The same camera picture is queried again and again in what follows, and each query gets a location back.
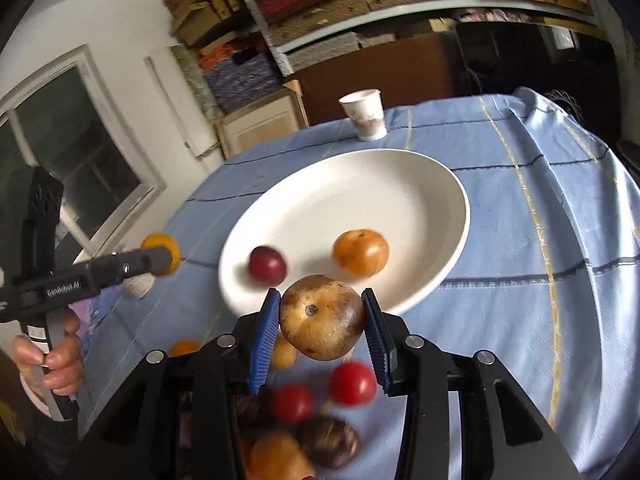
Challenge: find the large brown speckled fruit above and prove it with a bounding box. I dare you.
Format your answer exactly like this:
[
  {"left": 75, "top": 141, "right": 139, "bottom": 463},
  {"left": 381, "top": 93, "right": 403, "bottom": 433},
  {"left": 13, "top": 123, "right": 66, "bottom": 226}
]
[{"left": 279, "top": 274, "right": 366, "bottom": 361}]

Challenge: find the small orange tangerine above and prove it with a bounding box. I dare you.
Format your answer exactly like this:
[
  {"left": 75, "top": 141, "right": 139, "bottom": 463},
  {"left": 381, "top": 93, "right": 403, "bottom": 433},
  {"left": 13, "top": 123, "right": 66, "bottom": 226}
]
[{"left": 140, "top": 233, "right": 180, "bottom": 276}]

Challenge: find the person's left hand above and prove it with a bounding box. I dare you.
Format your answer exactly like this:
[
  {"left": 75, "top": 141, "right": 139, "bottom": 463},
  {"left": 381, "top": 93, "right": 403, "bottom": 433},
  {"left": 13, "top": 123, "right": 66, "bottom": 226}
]
[{"left": 12, "top": 309, "right": 84, "bottom": 400}]

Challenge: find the small tan round fruit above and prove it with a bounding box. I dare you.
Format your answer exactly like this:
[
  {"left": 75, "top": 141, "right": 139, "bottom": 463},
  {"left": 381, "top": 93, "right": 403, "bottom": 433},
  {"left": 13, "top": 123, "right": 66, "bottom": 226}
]
[{"left": 270, "top": 334, "right": 297, "bottom": 372}]

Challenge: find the red tomato right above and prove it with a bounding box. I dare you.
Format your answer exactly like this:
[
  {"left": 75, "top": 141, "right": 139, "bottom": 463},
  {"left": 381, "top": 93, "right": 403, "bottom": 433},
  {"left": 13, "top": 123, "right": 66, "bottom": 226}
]
[{"left": 329, "top": 361, "right": 378, "bottom": 406}]

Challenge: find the red tomato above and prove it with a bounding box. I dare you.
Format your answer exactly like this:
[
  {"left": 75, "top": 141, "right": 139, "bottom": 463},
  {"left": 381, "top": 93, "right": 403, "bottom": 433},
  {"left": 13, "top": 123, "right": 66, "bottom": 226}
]
[
  {"left": 329, "top": 361, "right": 378, "bottom": 406},
  {"left": 270, "top": 384, "right": 314, "bottom": 426}
]

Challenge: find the dark red plum on plate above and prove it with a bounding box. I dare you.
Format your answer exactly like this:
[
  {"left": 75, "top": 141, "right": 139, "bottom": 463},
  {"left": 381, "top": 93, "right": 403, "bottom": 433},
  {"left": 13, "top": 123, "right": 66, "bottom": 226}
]
[{"left": 247, "top": 246, "right": 288, "bottom": 287}]

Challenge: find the red tomato middle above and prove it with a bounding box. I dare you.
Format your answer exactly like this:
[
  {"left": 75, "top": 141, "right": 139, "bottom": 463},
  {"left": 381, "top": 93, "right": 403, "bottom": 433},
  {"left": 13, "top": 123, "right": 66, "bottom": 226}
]
[{"left": 270, "top": 384, "right": 314, "bottom": 426}]

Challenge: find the orange-brown persimmon on plate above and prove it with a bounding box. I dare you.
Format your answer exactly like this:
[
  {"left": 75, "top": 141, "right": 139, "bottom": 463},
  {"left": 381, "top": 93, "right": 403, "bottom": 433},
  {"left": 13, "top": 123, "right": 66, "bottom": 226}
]
[{"left": 332, "top": 229, "right": 390, "bottom": 278}]

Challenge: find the small yellow-orange fruit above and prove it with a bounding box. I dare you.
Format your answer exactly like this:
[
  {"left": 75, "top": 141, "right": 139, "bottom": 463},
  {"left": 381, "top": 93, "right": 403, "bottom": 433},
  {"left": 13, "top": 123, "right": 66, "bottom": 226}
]
[{"left": 168, "top": 340, "right": 201, "bottom": 358}]

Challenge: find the white printed can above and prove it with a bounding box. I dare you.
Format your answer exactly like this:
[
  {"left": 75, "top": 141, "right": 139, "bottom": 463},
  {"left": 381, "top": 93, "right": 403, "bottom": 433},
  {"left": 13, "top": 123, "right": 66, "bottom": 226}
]
[{"left": 122, "top": 273, "right": 155, "bottom": 300}]

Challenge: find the dark purple wrinkled fruit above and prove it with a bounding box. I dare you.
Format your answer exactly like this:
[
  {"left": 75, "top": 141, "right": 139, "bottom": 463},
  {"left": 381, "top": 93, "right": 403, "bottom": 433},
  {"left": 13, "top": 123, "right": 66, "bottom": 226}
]
[{"left": 295, "top": 415, "right": 361, "bottom": 469}]

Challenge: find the brown kiwi-like fruit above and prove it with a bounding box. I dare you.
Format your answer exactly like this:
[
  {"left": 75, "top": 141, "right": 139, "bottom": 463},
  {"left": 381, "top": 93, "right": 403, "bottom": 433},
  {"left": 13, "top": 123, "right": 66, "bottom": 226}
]
[{"left": 250, "top": 432, "right": 316, "bottom": 480}]

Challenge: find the white oval plate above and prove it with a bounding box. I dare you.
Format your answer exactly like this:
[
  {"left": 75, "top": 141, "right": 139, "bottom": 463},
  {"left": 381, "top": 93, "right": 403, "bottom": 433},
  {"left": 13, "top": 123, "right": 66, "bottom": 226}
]
[{"left": 218, "top": 148, "right": 470, "bottom": 315}]

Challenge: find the blue checked tablecloth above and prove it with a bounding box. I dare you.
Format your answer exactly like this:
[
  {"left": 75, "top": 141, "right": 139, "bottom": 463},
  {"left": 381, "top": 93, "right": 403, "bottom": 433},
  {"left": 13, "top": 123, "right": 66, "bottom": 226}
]
[{"left": 79, "top": 90, "right": 639, "bottom": 479}]

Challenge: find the wooden cabinet box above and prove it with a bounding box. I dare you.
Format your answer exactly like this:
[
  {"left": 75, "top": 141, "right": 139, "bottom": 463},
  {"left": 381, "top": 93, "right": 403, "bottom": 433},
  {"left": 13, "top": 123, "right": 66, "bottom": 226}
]
[{"left": 216, "top": 79, "right": 309, "bottom": 159}]

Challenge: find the white paper cup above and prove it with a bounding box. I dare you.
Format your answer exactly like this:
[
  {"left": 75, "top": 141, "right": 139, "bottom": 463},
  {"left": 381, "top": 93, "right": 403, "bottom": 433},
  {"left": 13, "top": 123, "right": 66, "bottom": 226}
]
[{"left": 338, "top": 89, "right": 387, "bottom": 141}]

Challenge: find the storage shelf with boxes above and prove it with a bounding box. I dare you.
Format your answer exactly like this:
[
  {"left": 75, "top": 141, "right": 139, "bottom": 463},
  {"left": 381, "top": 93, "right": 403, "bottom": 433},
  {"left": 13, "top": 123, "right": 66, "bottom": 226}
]
[{"left": 164, "top": 0, "right": 600, "bottom": 121}]

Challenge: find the window with white frame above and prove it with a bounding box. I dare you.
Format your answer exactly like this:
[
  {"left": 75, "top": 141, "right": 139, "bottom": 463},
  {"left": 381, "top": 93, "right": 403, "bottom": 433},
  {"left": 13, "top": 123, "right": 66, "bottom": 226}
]
[{"left": 1, "top": 46, "right": 166, "bottom": 266}]

